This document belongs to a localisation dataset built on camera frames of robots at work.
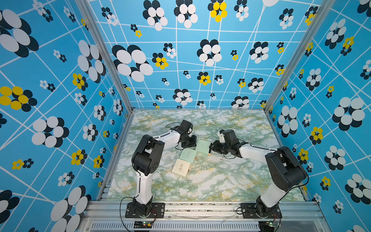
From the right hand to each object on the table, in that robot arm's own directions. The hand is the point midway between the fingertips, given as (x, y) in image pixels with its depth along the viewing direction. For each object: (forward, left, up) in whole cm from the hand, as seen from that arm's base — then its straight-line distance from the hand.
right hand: (212, 146), depth 94 cm
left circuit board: (-42, +39, -6) cm, 57 cm away
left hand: (+3, +9, -1) cm, 9 cm away
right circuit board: (-42, -24, -5) cm, 48 cm away
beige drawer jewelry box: (-14, +19, 0) cm, 24 cm away
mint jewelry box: (-1, +6, 0) cm, 6 cm away
